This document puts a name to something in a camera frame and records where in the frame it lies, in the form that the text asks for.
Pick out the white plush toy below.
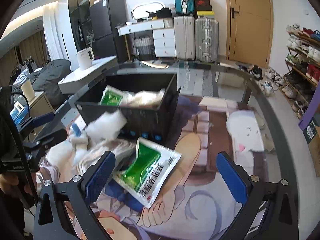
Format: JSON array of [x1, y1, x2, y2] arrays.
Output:
[[68, 123, 89, 165]]

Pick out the bagged white rope coil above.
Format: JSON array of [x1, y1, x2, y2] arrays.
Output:
[[76, 139, 138, 178]]

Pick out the green medicine packet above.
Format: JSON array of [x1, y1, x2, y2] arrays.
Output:
[[113, 137, 181, 208], [100, 85, 125, 106]]

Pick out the person's left hand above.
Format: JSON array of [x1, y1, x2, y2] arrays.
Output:
[[0, 173, 37, 196]]

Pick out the dark grey beanbag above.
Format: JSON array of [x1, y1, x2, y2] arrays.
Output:
[[13, 59, 71, 108]]

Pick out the white electric kettle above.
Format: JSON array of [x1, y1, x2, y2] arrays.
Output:
[[76, 47, 95, 70]]

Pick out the white side table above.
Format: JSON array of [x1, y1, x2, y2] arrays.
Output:
[[57, 56, 118, 94]]

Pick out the anime printed table mat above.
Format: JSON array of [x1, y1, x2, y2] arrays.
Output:
[[90, 96, 265, 239]]

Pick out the cardboard box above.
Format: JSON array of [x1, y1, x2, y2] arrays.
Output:
[[303, 117, 320, 177]]

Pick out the black storage box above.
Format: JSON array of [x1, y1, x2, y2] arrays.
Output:
[[75, 73, 180, 144]]

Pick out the black refrigerator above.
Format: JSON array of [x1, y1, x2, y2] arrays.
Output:
[[89, 0, 129, 63]]

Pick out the woven basket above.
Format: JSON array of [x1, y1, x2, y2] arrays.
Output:
[[134, 35, 156, 61]]

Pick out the black glass cabinet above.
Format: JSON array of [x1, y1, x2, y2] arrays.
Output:
[[68, 0, 98, 51]]

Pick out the shoe rack with shoes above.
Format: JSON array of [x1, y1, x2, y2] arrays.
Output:
[[281, 24, 319, 119]]

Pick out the white drawer desk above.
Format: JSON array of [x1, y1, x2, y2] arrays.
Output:
[[117, 18, 176, 57]]

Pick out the white suitcase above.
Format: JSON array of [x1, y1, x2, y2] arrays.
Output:
[[174, 16, 195, 60]]

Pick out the wooden door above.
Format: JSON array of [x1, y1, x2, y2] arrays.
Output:
[[226, 0, 273, 68]]

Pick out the silver suitcase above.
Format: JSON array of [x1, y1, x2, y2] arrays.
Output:
[[195, 17, 219, 63]]

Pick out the stacked shoe boxes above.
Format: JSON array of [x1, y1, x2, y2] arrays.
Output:
[[194, 0, 215, 18]]

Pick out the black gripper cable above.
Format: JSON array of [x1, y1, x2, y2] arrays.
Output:
[[0, 104, 41, 208]]

